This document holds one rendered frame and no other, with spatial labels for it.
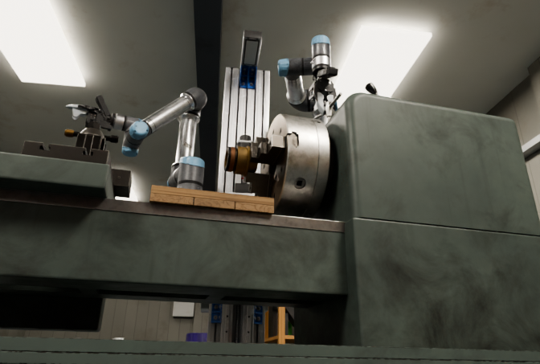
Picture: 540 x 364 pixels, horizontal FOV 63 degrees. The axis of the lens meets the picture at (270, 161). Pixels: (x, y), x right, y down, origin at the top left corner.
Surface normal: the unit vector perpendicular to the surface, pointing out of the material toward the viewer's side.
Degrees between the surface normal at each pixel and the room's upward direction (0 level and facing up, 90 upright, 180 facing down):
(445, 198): 90
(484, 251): 90
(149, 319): 90
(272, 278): 90
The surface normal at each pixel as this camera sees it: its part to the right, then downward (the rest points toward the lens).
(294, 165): 0.24, -0.02
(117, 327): 0.13, -0.41
